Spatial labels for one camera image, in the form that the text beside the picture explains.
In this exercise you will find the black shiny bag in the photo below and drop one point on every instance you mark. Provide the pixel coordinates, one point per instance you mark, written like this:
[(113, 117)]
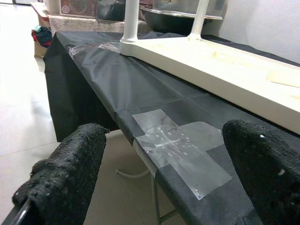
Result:
[(111, 10)]

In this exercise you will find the brown cardboard box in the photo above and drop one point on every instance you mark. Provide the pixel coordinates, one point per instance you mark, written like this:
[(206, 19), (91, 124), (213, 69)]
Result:
[(39, 51)]

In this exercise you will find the white plastic table leg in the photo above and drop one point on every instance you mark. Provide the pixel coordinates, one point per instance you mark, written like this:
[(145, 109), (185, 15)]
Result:
[(131, 21), (200, 18)]

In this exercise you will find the beige cloth-covered bench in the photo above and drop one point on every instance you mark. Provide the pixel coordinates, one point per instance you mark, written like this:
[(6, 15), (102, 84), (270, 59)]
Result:
[(82, 24)]

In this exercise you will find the clear storage box orange lid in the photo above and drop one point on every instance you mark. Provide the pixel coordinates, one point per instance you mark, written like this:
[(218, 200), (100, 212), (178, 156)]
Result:
[(79, 8)]

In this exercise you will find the grey metal folding table frame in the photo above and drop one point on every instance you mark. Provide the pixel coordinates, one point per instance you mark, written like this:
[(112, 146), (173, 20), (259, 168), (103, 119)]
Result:
[(155, 199)]

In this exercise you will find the green and red bag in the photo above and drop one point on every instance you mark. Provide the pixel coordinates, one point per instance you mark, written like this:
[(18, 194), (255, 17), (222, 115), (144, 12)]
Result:
[(42, 35)]

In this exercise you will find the clear plastic storage box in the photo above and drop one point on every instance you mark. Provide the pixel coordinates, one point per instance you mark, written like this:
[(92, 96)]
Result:
[(173, 5)]

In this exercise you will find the black tablecloth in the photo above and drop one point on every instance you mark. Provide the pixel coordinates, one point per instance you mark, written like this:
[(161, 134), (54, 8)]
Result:
[(117, 89)]

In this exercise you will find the black wok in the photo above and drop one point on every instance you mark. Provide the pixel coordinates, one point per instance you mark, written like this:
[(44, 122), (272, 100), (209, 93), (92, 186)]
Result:
[(168, 22)]

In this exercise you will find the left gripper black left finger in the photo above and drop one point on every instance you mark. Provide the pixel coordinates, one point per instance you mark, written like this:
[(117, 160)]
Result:
[(65, 168)]

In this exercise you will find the white plastic children table top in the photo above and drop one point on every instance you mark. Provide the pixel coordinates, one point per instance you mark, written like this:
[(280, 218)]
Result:
[(222, 70)]

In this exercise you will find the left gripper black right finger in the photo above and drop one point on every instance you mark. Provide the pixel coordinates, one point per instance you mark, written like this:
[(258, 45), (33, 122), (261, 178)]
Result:
[(269, 168)]

